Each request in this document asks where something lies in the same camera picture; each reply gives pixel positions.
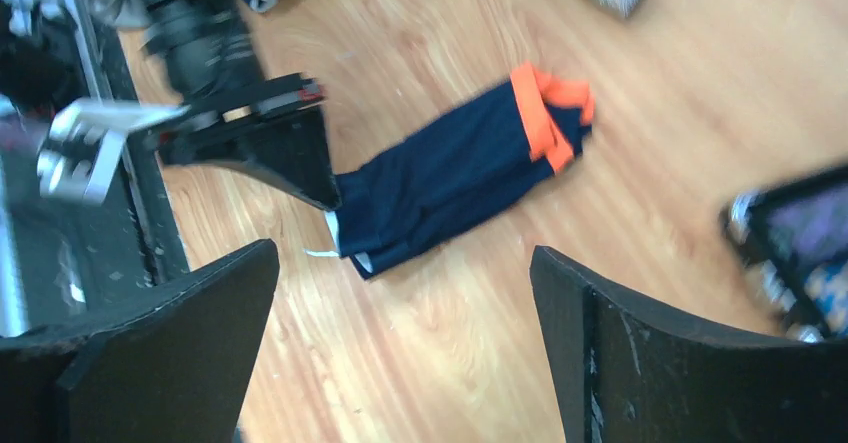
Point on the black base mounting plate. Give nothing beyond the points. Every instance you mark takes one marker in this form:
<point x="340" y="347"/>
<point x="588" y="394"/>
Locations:
<point x="61" y="257"/>

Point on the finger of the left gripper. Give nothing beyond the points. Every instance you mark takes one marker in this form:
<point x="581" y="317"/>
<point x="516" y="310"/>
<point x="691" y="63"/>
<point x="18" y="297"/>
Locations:
<point x="288" y="151"/>

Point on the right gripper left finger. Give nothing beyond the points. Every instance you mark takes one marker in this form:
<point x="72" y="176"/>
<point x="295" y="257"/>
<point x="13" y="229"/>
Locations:
<point x="170" y="365"/>

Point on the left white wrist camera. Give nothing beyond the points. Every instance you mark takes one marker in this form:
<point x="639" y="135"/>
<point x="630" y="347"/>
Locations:
<point x="85" y="145"/>

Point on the black poker chip case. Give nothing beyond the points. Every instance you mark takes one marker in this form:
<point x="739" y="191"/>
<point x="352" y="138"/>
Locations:
<point x="791" y="241"/>

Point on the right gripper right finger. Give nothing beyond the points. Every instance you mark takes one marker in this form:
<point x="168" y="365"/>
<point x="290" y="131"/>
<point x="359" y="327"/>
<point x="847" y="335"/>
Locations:
<point x="629" y="368"/>

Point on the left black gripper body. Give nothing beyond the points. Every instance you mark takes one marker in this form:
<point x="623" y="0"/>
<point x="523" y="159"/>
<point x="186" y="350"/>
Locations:
<point x="210" y="61"/>

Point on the navy orange boxer briefs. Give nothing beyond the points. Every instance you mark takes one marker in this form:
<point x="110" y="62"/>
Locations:
<point x="465" y="167"/>

